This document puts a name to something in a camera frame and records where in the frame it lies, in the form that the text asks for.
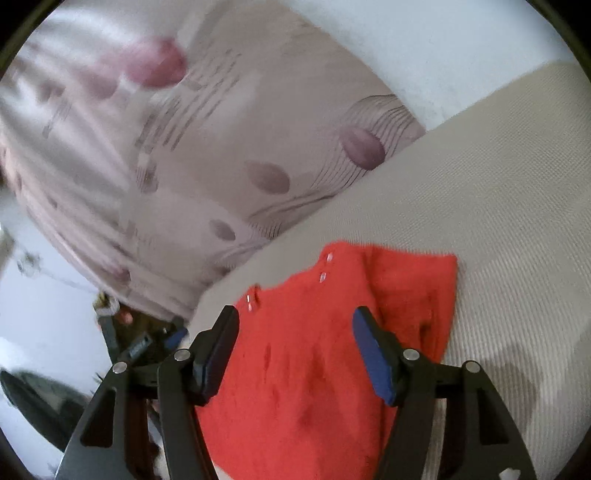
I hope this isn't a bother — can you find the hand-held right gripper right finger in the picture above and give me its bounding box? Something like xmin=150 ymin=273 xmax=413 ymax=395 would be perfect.
xmin=352 ymin=306 xmax=539 ymax=480

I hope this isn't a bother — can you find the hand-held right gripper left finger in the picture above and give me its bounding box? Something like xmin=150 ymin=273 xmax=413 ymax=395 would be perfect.
xmin=55 ymin=305 xmax=241 ymax=480

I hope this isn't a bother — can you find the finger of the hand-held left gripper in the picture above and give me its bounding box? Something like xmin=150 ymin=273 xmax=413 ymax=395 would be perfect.
xmin=164 ymin=327 xmax=189 ymax=350
xmin=120 ymin=336 xmax=153 ymax=364

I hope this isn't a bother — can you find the red knit sweater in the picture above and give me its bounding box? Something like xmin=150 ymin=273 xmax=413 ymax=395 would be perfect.
xmin=196 ymin=240 xmax=459 ymax=480

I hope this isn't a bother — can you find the beige leaf print curtain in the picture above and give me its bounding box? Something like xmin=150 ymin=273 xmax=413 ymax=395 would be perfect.
xmin=0 ymin=0 xmax=426 ymax=324

